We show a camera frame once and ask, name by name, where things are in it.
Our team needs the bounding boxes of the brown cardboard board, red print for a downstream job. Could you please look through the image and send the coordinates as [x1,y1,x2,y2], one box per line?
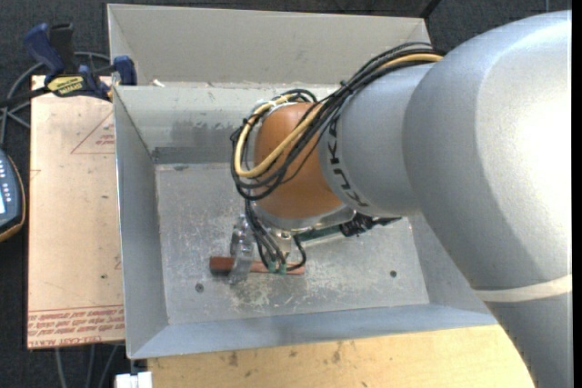
[26,75,126,351]

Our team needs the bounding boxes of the red-brown flat block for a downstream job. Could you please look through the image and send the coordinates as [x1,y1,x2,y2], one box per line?
[209,255,306,276]

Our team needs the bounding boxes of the grey metal bin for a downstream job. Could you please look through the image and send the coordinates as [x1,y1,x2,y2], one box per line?
[107,3,500,361]

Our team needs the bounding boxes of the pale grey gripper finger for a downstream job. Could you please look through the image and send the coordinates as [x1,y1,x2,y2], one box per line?
[229,215,251,259]
[227,245,255,286]

